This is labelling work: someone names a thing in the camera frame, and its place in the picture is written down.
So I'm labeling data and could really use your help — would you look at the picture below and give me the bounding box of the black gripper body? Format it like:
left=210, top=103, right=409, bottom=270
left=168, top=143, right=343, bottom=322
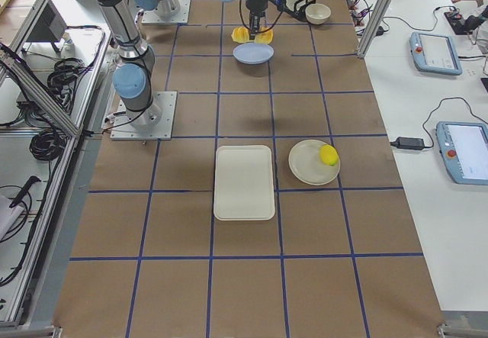
left=249, top=9, right=265, bottom=34

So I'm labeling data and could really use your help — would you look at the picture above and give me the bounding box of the croissant bread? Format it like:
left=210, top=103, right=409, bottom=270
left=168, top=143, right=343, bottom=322
left=231, top=26, right=273, bottom=44

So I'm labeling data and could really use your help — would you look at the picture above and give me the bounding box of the blue plate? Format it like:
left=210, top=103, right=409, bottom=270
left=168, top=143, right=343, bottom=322
left=233, top=43, right=275, bottom=65

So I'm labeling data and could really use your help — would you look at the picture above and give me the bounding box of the cream plate with lemon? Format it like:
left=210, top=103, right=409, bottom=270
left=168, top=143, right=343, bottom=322
left=288, top=140, right=340, bottom=185

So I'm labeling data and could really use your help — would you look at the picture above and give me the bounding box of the black dish rack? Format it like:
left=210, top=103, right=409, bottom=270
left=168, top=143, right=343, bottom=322
left=284, top=0, right=316, bottom=22

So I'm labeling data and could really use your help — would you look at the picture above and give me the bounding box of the cream bowl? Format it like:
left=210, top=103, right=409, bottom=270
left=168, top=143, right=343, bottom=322
left=305, top=3, right=332, bottom=25

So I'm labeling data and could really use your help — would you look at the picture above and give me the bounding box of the yellow lemon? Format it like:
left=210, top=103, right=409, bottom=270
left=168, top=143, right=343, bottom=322
left=319, top=144, right=339, bottom=166

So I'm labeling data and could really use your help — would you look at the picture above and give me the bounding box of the cream rectangular tray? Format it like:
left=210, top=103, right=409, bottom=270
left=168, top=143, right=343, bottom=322
left=213, top=145, right=275, bottom=221

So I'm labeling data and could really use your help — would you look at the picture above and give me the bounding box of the far teach pendant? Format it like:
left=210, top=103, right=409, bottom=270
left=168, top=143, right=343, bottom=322
left=409, top=31, right=463, bottom=76

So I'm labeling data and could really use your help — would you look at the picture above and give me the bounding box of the teach pendant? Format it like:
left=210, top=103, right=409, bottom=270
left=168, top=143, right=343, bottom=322
left=409, top=31, right=463, bottom=76
left=435, top=121, right=488, bottom=185

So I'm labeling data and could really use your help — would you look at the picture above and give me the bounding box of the black power adapter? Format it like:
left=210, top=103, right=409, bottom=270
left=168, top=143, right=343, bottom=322
left=390, top=137, right=425, bottom=150

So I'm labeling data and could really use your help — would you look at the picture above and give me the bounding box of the near teach pendant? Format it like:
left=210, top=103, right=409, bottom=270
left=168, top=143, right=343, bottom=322
left=435, top=121, right=488, bottom=185

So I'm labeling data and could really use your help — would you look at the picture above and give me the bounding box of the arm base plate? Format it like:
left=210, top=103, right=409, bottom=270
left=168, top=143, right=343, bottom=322
left=142, top=0, right=191, bottom=25
left=110, top=91, right=178, bottom=140

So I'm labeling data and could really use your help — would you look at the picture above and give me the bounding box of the aluminium frame post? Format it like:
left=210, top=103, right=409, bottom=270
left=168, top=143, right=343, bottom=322
left=357, top=0, right=391, bottom=59

